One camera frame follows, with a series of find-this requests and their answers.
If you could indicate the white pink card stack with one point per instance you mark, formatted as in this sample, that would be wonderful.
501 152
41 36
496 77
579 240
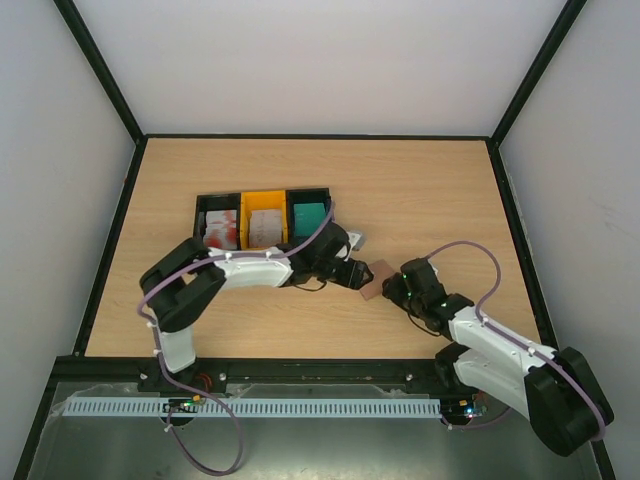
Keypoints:
265 228

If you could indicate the black enclosure frame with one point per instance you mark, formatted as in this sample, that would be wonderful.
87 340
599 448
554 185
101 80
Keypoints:
81 33

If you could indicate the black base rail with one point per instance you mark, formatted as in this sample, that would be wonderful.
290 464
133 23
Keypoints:
218 374

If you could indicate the red white card stack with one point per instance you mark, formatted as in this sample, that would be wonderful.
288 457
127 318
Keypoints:
221 229

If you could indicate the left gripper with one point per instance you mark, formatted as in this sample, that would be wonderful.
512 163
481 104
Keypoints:
351 278

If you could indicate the yellow bin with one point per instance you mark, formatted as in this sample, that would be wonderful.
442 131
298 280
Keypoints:
259 200

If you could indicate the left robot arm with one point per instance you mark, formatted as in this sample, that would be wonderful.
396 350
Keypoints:
180 287

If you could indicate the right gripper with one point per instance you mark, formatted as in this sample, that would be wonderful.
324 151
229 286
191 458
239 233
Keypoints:
400 291

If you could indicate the teal card stack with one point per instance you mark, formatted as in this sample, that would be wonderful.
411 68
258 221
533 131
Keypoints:
307 217

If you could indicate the black bin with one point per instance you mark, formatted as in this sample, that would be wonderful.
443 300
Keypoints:
204 203
305 195

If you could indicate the grey slotted cable duct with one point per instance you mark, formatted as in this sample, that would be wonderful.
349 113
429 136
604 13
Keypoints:
254 408

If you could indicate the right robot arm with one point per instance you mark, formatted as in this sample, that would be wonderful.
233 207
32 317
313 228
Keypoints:
555 390

